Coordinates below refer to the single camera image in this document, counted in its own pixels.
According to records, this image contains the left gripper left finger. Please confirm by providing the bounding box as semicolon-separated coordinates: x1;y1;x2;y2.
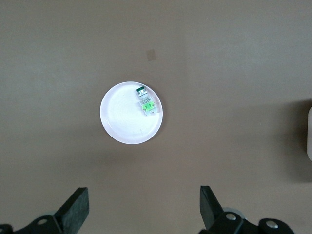
14;187;90;234

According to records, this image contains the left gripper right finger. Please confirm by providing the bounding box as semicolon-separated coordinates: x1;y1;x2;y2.
198;185;247;234

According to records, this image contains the pale pink plate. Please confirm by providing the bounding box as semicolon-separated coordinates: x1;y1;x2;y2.
99;81;163;145

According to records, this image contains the white lidded lunch box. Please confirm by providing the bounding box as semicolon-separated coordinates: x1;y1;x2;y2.
303;104;312;162

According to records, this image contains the green push-button switch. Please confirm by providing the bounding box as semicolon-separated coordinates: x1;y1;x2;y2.
136;86;157;117

